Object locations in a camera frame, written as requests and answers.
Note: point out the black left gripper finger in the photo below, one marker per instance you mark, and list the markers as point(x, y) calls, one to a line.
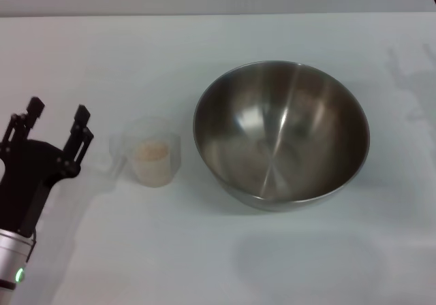
point(80, 131)
point(32, 109)

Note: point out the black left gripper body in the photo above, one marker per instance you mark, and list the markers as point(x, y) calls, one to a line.
point(27, 175)

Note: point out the uncooked rice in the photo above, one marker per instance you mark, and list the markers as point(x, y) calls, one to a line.
point(151, 150)

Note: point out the clear plastic measuring cup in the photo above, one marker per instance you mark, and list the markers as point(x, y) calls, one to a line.
point(153, 172)

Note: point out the stainless steel mixing bowl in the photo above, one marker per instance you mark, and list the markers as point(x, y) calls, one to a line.
point(282, 141)

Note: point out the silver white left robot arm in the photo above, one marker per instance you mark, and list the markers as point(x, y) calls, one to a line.
point(12, 260)

